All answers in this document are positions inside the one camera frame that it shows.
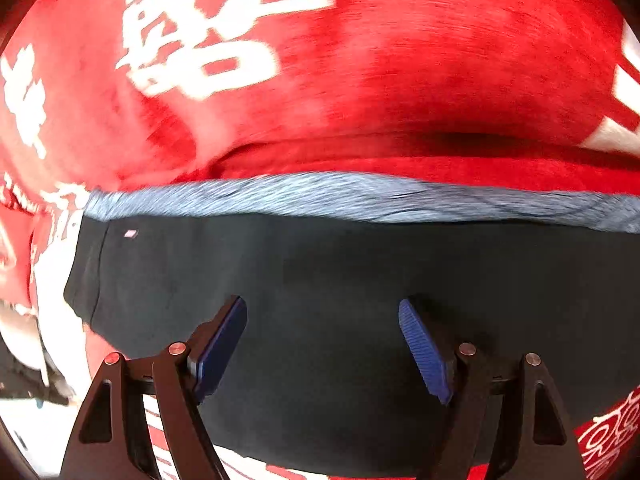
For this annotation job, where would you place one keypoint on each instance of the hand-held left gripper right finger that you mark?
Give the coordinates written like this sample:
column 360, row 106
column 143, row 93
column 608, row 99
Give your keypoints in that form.
column 425, row 351

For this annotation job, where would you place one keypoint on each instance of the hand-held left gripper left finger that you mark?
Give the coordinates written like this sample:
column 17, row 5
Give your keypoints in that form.
column 224, row 345

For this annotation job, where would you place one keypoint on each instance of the black pants with blue lining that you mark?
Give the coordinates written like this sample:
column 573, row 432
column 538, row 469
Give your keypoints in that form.
column 325, row 270

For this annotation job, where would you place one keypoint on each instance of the red printed blanket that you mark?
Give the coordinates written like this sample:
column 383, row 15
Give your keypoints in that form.
column 400, row 60

